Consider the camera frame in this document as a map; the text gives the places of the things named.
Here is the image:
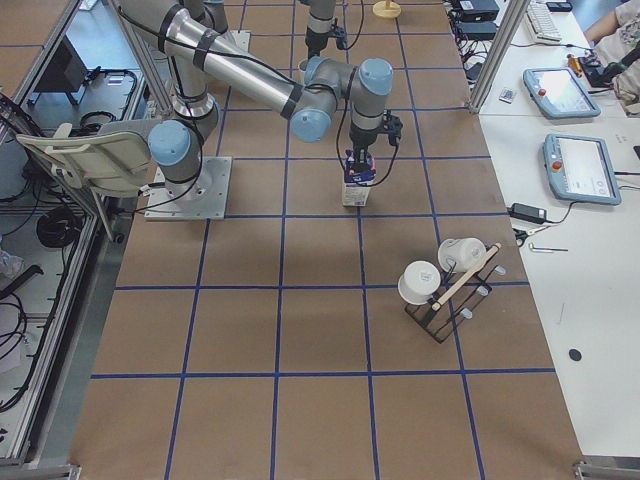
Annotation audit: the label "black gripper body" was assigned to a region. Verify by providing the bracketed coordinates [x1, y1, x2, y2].
[349, 128, 376, 156]

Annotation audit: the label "blue white milk carton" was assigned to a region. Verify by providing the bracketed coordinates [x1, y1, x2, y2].
[342, 150, 376, 207]

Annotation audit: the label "person forearm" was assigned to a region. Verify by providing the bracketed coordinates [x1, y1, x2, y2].
[584, 0, 639, 45]

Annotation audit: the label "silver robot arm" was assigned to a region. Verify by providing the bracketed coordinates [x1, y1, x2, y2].
[117, 1, 402, 190]
[301, 0, 348, 59]

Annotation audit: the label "white cup on rack left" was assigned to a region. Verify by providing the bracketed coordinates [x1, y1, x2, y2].
[398, 260, 441, 306]

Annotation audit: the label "white cup on rack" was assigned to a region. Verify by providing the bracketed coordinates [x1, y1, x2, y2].
[398, 260, 441, 306]
[438, 238, 486, 273]

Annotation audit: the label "white cup on rack right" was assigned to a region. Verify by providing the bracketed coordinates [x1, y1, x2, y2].
[438, 238, 486, 273]

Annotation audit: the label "wooden stand base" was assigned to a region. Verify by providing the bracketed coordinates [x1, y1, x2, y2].
[373, 0, 402, 19]

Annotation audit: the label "small card on desk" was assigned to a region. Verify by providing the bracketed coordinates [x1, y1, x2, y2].
[499, 88, 516, 104]

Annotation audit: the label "black box on desk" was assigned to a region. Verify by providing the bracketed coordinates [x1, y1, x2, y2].
[456, 22, 498, 41]

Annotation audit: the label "black power adapter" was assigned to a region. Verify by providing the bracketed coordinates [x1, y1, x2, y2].
[508, 202, 547, 224]

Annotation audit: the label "black scissors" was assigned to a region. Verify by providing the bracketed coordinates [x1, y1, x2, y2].
[513, 226, 548, 248]

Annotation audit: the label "upper teach pendant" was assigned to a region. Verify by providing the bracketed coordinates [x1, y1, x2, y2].
[523, 67, 601, 119]

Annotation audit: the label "teach pendant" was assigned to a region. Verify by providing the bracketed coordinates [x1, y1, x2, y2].
[542, 134, 622, 205]
[523, 67, 601, 119]

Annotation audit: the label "metal hex key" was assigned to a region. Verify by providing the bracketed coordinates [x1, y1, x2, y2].
[528, 242, 568, 254]

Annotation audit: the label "white keyboard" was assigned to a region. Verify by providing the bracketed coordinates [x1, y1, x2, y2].
[524, 1, 562, 45]

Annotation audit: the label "lower teach pendant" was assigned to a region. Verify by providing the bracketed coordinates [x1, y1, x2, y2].
[542, 134, 622, 205]

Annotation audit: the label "beige plastic chair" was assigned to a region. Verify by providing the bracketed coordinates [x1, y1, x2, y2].
[16, 119, 160, 198]

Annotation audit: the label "black round sticker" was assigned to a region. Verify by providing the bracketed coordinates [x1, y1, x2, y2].
[568, 349, 582, 362]

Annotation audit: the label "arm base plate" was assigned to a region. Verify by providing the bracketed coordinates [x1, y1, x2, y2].
[143, 156, 233, 221]
[228, 30, 251, 52]

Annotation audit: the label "black wire cup rack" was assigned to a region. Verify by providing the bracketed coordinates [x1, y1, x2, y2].
[404, 243, 506, 344]

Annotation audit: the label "aluminium frame post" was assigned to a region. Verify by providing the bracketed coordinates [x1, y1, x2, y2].
[468, 0, 530, 113]

